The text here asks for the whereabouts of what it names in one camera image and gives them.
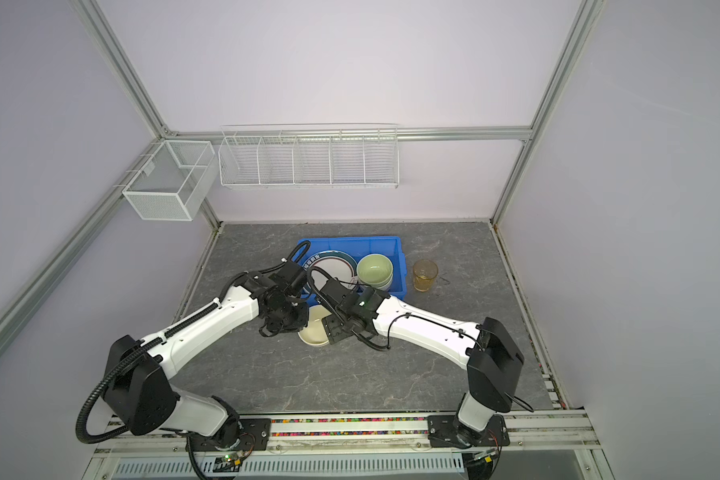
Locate cream white bowl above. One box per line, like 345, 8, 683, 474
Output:
360, 276, 394, 291

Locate green rimmed white plate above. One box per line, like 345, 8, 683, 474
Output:
303, 250, 357, 287

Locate amber glass cup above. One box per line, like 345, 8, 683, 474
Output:
413, 259, 439, 292

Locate bowls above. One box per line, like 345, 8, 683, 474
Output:
298, 305, 330, 347

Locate light green bowl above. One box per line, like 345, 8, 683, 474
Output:
357, 254, 394, 285

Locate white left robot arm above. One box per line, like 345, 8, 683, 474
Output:
89, 272, 309, 447

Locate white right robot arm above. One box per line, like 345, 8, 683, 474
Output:
317, 289, 525, 440

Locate blue plastic bin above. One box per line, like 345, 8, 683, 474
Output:
298, 236, 408, 300

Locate small white mesh basket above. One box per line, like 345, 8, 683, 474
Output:
123, 140, 218, 221

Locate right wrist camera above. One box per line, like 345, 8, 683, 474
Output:
317, 279, 356, 310

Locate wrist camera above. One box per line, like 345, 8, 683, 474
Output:
269, 260, 307, 296
317, 279, 356, 310

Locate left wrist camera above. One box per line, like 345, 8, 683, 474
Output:
269, 260, 307, 296

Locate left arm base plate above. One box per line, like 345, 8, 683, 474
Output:
189, 417, 272, 452

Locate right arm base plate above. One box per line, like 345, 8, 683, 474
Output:
427, 414, 510, 449

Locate long white wire basket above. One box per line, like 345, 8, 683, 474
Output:
217, 123, 400, 188

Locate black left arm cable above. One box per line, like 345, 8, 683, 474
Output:
74, 338, 163, 445

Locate aluminium mounting rail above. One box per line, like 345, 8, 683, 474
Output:
83, 410, 615, 479

